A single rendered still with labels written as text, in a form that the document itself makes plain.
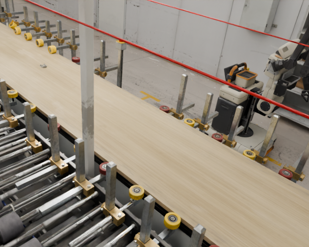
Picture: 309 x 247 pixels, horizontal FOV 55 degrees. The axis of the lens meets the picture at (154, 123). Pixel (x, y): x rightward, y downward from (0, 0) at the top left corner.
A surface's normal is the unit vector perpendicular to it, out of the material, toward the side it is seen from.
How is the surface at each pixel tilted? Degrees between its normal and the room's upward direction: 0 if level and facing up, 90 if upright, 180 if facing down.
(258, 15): 90
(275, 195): 0
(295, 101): 90
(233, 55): 90
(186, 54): 90
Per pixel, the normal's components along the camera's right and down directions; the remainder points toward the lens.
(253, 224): 0.11, -0.84
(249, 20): -0.68, 0.33
